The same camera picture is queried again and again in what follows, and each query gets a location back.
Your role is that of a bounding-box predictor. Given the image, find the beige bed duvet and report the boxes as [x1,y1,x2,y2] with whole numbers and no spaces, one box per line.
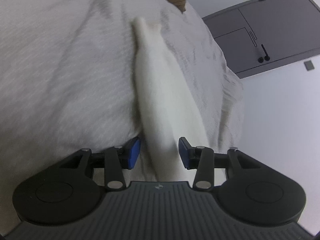
[1,0,244,235]

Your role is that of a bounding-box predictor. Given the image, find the grey bedroom door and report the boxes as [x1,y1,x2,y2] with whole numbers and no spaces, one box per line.
[203,0,319,79]

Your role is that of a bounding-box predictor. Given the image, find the black door handle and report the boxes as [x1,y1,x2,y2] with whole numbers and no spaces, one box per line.
[261,44,270,61]

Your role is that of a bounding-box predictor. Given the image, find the white navy fleece sweater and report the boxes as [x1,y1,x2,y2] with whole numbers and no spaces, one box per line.
[133,17,209,183]

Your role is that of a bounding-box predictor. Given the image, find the grey wall switch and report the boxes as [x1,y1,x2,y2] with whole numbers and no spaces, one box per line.
[304,60,315,71]

